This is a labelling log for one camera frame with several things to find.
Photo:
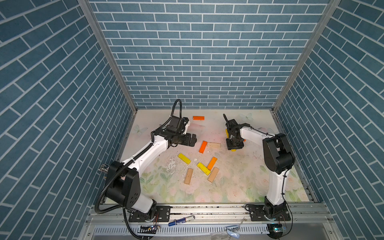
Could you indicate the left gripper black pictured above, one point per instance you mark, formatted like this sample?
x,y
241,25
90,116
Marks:
x,y
187,142

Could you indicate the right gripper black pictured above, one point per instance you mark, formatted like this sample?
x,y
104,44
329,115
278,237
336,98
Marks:
x,y
238,147

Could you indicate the natural wood block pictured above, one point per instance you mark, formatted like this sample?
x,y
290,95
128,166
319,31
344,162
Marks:
x,y
214,145
188,177
213,174

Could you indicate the light orange block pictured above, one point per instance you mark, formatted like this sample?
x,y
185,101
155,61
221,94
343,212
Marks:
x,y
212,163

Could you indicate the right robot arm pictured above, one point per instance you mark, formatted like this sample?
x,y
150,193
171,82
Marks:
x,y
278,157

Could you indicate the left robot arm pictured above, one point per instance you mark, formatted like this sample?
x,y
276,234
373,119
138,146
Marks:
x,y
123,184

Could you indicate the clear tape scraps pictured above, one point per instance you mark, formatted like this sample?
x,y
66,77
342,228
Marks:
x,y
230,233

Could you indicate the small circuit board green led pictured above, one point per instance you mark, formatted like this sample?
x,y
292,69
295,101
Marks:
x,y
275,231

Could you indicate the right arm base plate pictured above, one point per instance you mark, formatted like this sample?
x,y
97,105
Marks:
x,y
260,213

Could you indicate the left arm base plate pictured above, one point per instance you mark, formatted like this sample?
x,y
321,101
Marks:
x,y
158,214

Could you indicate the blue handled screwdriver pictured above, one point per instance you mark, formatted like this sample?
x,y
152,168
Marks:
x,y
181,221

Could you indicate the wire connector bundle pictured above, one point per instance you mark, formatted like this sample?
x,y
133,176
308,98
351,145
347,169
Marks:
x,y
152,229

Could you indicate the aluminium front rail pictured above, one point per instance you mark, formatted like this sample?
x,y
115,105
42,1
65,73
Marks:
x,y
306,212

